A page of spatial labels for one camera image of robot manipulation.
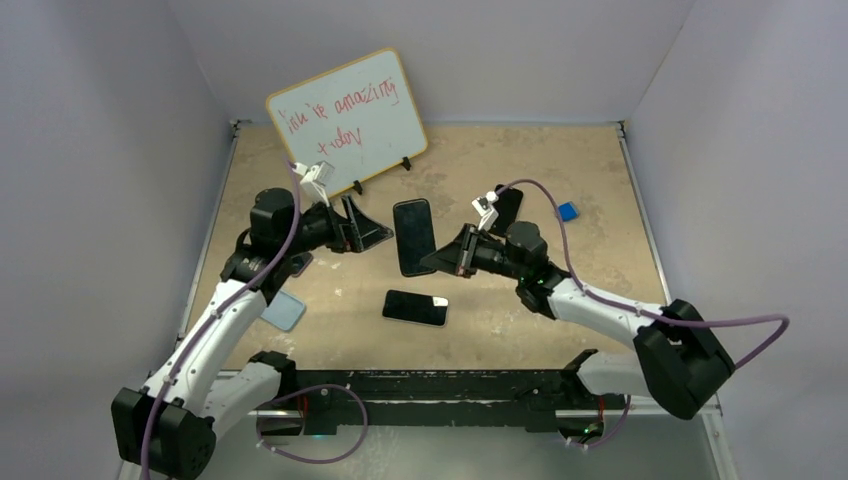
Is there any purple-edged black phone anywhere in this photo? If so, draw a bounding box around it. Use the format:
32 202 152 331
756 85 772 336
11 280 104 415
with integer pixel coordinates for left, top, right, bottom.
288 252 314 277

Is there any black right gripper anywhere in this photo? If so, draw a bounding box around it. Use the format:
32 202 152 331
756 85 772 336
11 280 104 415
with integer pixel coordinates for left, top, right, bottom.
422 223 526 280

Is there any blue whiteboard eraser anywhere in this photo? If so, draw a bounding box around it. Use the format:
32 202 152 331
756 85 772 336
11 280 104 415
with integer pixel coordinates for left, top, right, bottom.
557 202 579 223

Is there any yellow-framed whiteboard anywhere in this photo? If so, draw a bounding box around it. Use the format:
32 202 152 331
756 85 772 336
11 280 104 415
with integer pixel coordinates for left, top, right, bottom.
266 48 428 198

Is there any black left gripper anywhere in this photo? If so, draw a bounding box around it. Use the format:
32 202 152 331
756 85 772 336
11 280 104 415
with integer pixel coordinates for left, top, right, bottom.
281 195 391 258

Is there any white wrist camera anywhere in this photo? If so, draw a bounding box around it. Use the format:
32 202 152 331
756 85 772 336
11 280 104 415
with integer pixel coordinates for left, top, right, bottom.
291 161 335 206
471 191 499 232

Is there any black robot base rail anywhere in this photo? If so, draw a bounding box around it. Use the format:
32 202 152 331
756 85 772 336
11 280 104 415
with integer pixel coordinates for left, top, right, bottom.
233 349 625 439

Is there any silver-edged black-screen phone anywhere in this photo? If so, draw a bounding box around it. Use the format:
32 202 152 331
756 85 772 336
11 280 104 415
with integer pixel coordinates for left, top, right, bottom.
382 290 449 327

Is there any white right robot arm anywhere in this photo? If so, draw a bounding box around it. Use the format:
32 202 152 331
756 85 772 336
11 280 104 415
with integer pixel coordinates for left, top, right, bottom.
421 221 736 420

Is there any black phone case with cutout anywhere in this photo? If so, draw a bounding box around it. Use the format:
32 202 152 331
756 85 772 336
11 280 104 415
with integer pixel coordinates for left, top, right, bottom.
489 187 524 237

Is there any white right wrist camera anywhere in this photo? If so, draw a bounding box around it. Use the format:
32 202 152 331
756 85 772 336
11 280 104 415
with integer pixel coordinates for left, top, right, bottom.
471 191 499 232

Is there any light blue phone case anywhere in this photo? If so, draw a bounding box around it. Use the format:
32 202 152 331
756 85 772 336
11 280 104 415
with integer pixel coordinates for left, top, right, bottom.
260 289 307 332

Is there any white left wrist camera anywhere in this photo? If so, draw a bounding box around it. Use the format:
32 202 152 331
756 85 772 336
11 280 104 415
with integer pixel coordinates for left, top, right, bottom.
291 161 335 206

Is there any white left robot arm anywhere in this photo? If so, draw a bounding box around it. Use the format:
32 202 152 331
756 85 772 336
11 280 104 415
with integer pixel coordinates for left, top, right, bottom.
111 188 393 479

